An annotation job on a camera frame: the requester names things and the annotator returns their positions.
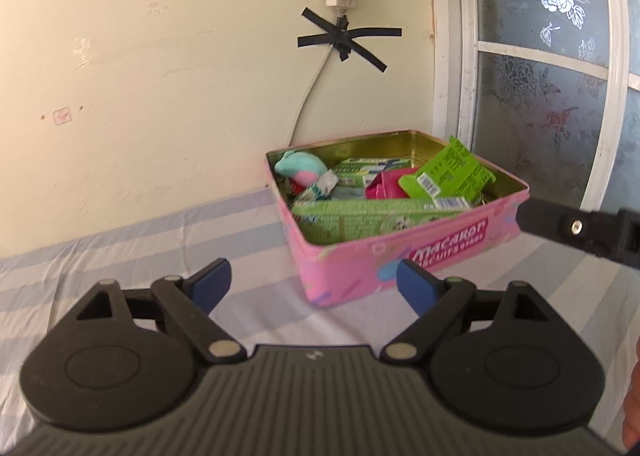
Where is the striped bed sheet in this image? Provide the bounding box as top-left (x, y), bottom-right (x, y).
top-left (0, 186), bottom-right (640, 456)

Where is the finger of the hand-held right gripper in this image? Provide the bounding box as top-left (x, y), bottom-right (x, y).
top-left (515, 197), bottom-right (640, 269)

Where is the green white printed box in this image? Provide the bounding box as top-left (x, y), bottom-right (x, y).
top-left (332, 157), bottom-right (414, 188)

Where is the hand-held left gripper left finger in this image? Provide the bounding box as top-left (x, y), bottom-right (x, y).
top-left (75, 258), bottom-right (247, 364)

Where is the white framed frosted window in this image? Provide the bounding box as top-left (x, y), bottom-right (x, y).
top-left (430, 0), bottom-right (640, 217)

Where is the green box with blue end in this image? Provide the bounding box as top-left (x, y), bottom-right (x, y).
top-left (291, 197), bottom-right (472, 243)

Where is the small green white packet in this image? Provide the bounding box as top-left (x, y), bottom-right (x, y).
top-left (294, 171), bottom-right (342, 203)

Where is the magenta cloth pouch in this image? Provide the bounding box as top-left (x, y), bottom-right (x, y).
top-left (364, 168), bottom-right (422, 201)

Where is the pink tin box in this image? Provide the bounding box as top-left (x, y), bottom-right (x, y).
top-left (265, 130), bottom-right (531, 307)

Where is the black tape cross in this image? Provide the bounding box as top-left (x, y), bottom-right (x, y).
top-left (297, 7), bottom-right (403, 74)

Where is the bright green carton box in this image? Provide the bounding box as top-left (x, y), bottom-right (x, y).
top-left (398, 136), bottom-right (497, 200)

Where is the grey power cable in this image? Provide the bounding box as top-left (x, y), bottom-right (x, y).
top-left (287, 43), bottom-right (335, 147)

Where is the teal plush toy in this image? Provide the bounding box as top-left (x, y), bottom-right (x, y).
top-left (274, 150), bottom-right (329, 190)

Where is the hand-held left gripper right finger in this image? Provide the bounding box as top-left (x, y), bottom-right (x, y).
top-left (380, 259), bottom-right (557, 364)

